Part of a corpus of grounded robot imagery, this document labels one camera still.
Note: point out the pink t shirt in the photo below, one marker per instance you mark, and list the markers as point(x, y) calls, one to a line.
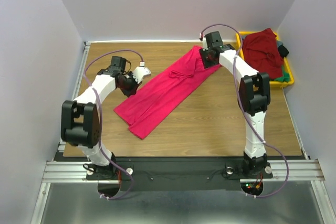
point(144, 111)

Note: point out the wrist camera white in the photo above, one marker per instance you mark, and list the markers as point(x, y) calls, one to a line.
point(140, 72)
point(204, 42)

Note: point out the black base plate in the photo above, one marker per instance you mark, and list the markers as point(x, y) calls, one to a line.
point(174, 174)

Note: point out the aluminium frame rail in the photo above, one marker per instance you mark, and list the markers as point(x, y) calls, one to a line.
point(299, 170)

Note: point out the yellow plastic bin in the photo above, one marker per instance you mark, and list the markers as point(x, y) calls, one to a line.
point(273, 83)

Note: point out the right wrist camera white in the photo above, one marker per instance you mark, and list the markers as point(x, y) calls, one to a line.
point(204, 42)

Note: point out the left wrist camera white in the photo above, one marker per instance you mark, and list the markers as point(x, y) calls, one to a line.
point(140, 72)

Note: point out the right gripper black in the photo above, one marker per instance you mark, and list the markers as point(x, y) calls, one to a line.
point(206, 63)

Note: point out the dark red t shirt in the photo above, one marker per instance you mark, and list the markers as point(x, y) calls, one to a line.
point(261, 53)

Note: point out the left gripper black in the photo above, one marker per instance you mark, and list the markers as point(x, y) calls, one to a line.
point(133, 91)

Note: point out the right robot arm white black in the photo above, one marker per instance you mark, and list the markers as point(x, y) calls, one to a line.
point(253, 94)

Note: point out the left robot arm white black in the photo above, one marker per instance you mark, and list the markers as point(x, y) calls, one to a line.
point(81, 123)

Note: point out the black garment in bin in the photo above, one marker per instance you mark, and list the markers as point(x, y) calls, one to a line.
point(283, 51)

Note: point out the green t shirt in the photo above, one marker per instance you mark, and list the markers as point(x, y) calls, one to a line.
point(285, 76)

